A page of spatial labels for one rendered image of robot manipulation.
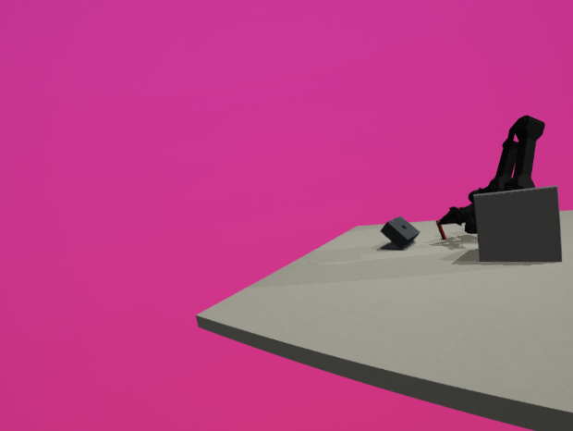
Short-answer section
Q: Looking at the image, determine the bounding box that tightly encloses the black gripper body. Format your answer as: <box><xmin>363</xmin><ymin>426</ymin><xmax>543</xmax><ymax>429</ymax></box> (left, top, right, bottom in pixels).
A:
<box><xmin>449</xmin><ymin>203</ymin><xmax>475</xmax><ymax>228</ymax></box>

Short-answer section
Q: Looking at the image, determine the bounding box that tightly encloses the dark red peg with white band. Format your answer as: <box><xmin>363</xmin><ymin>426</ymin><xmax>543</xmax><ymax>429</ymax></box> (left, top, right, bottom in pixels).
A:
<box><xmin>435</xmin><ymin>220</ymin><xmax>446</xmax><ymax>240</ymax></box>

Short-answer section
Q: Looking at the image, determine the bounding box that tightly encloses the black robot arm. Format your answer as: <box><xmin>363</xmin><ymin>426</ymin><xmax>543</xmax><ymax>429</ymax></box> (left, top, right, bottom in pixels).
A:
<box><xmin>468</xmin><ymin>116</ymin><xmax>545</xmax><ymax>203</ymax></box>

